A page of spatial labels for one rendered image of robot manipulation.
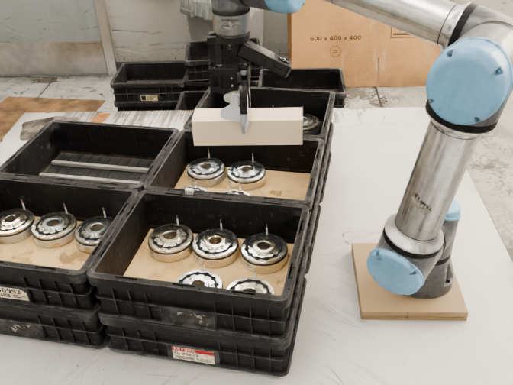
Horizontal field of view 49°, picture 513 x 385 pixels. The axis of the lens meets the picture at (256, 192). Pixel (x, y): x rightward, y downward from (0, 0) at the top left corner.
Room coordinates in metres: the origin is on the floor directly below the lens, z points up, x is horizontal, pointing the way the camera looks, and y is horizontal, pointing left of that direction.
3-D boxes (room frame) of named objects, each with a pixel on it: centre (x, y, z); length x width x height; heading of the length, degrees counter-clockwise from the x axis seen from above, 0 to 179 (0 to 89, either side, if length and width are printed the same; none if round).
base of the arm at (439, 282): (0.97, -0.38, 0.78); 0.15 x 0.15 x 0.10
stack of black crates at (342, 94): (2.43, -0.23, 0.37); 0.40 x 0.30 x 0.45; 86
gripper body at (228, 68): (1.10, 0.04, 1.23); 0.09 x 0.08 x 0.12; 86
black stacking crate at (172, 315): (0.90, 0.11, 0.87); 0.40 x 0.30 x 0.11; 76
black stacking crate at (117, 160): (1.28, 0.43, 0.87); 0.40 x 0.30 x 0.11; 76
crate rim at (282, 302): (0.90, 0.11, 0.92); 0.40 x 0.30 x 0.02; 76
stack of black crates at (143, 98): (2.88, 0.54, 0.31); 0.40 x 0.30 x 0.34; 86
